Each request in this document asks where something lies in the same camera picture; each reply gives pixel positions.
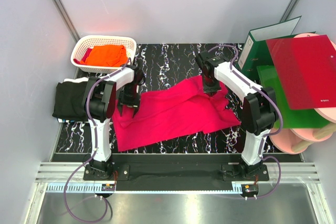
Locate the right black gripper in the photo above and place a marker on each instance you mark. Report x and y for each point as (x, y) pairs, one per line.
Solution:
(211, 91)

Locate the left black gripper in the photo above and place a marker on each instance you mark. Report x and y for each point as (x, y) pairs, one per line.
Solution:
(134, 104)

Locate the magenta t shirt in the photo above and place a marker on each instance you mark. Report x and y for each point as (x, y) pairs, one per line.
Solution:
(181, 110)

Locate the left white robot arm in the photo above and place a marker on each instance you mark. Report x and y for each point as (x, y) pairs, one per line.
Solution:
(101, 97)

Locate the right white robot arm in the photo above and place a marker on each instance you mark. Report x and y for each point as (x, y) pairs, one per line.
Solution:
(258, 114)

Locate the orange t shirt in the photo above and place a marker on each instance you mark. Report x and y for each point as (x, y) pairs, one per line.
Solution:
(105, 56)

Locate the green lever arch binder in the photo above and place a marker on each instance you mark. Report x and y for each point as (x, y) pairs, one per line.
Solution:
(255, 52)

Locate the folded black t shirt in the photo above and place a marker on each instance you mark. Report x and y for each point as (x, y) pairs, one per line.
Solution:
(68, 100)

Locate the white plastic basket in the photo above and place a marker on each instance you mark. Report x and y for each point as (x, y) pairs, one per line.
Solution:
(90, 41)

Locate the pink round wooden stool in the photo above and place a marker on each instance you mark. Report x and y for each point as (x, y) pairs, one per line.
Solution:
(295, 141)

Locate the red plastic folder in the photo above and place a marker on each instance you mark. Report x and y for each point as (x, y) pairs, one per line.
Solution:
(306, 70)

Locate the green plastic folder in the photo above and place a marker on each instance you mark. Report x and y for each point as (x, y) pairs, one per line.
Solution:
(292, 119)

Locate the aluminium rail frame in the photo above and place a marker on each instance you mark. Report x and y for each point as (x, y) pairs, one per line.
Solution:
(67, 178)

